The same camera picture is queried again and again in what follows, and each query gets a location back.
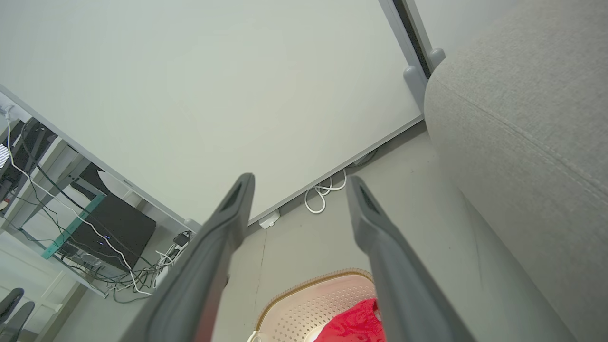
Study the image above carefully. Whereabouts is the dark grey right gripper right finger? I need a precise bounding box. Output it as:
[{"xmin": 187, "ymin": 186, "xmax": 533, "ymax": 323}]
[{"xmin": 345, "ymin": 175, "xmax": 477, "ymax": 342}]

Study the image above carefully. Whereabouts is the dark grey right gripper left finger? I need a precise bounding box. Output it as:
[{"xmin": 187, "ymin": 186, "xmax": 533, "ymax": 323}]
[{"xmin": 119, "ymin": 173, "xmax": 256, "ymax": 342}]

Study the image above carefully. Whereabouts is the red cloth garment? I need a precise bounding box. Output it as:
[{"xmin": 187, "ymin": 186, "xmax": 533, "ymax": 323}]
[{"xmin": 313, "ymin": 298, "xmax": 386, "ymax": 342}]

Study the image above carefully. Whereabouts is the grey fabric sofa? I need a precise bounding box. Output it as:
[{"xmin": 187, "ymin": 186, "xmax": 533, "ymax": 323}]
[{"xmin": 424, "ymin": 0, "xmax": 608, "ymax": 342}]

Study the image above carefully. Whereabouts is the black computer case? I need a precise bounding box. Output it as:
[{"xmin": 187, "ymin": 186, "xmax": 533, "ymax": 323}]
[{"xmin": 66, "ymin": 192, "xmax": 157, "ymax": 271}]

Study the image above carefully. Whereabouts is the white perforated laundry basket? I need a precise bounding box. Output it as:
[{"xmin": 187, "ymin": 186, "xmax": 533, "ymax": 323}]
[{"xmin": 247, "ymin": 268, "xmax": 380, "ymax": 342}]

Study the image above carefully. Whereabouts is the small white floor box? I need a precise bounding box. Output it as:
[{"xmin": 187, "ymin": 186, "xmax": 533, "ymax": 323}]
[{"xmin": 259, "ymin": 209, "xmax": 281, "ymax": 229}]

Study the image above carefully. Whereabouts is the teal metal bar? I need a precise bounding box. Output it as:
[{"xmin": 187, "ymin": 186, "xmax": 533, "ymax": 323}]
[{"xmin": 42, "ymin": 194, "xmax": 106, "ymax": 259}]

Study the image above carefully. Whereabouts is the wide white partition panel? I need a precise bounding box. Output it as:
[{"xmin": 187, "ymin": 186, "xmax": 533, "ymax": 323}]
[{"xmin": 0, "ymin": 0, "xmax": 424, "ymax": 226}]

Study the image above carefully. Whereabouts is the grey partition foot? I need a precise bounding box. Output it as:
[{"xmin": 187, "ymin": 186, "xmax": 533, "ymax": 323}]
[
  {"xmin": 429, "ymin": 47, "xmax": 446, "ymax": 72},
  {"xmin": 404, "ymin": 66, "xmax": 428, "ymax": 112}
]

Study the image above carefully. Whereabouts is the black desk equipment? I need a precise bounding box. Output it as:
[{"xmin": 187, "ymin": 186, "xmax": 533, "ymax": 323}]
[{"xmin": 0, "ymin": 119, "xmax": 57, "ymax": 190}]

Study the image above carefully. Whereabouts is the white coiled cable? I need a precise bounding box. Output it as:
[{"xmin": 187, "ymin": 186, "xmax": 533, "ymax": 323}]
[{"xmin": 304, "ymin": 169, "xmax": 347, "ymax": 214}]

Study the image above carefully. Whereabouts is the grey desk frame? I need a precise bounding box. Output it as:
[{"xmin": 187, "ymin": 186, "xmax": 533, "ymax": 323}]
[{"xmin": 0, "ymin": 135, "xmax": 143, "ymax": 300}]

